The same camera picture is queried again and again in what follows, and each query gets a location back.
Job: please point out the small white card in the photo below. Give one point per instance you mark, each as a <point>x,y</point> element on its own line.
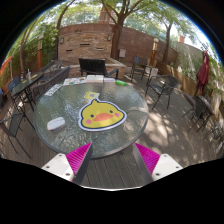
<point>109,80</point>

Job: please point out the black slatted bench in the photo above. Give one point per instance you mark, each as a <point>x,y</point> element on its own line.
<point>95,66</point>

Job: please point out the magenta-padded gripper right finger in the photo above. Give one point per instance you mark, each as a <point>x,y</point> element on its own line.
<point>148,158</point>

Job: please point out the dark metal patio chair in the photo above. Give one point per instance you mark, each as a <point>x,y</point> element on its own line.
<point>200,108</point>

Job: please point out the white computer mouse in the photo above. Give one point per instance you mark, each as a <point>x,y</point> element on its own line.
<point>56,123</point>

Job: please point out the colourful printed brochure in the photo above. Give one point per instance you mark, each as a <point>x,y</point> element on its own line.
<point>74,81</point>

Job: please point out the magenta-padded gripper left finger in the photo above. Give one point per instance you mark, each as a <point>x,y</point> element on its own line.
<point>78,158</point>

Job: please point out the black mesh metal chair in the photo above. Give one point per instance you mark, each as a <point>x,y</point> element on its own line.
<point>15,125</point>

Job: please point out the black wall lantern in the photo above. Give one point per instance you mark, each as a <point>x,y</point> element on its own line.
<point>62,40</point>
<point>109,37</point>

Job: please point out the wooden lamp post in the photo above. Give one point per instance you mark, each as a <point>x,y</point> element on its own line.
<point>154,50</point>
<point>40,50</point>

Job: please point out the small yellow card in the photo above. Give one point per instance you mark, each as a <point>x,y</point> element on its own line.
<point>91,95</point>

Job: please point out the yellow duck-shaped mouse pad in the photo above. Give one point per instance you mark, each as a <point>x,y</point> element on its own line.
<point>101,116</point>

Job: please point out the large brown-trunk tree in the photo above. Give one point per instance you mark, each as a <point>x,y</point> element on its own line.
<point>116,40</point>

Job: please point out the grey wall utility box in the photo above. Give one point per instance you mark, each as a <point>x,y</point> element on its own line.
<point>122,52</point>

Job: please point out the dark slatted patio chair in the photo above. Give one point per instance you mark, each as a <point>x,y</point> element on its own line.
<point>140,61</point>

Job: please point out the blue patio chair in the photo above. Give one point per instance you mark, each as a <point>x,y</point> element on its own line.
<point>13,83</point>

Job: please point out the white book stack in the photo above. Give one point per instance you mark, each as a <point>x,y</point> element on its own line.
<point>95,78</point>

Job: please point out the closed maroon patio umbrella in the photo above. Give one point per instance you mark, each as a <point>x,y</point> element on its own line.
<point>202,71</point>

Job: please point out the dark round patio table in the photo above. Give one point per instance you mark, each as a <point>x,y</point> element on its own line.
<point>26,81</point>

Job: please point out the black and white sign card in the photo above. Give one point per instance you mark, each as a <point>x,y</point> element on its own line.
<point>53,89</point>

